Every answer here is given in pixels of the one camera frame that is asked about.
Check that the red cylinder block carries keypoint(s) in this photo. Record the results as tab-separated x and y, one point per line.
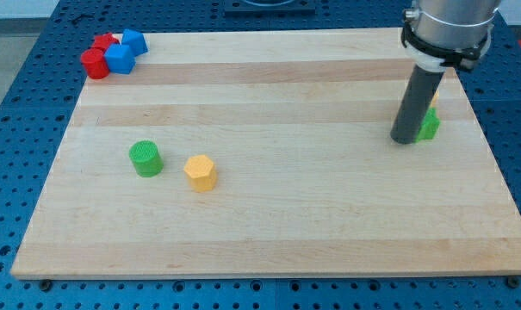
94	63

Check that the green cylinder block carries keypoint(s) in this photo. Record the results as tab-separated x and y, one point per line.
145	158

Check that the blue cube block front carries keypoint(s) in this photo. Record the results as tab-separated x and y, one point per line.
120	58

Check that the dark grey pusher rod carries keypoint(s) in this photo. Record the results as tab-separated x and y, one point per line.
420	90

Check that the blue cube block back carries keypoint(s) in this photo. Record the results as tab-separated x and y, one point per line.
135	40

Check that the wooden board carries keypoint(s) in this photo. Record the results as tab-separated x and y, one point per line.
309	184

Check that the yellow block behind rod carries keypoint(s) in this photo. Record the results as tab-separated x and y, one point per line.
434	100

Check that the red block at back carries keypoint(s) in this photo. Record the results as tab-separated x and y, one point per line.
103	41

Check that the blue cube block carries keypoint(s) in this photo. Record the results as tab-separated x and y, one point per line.
135	40
120	58

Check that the yellow hexagon block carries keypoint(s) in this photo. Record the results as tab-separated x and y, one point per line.
201	173

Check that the black clamp with white ring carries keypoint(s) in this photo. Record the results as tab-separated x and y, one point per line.
436	59

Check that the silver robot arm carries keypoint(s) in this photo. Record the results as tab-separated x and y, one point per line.
451	24

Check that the green star block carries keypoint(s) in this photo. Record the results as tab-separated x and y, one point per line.
429	126

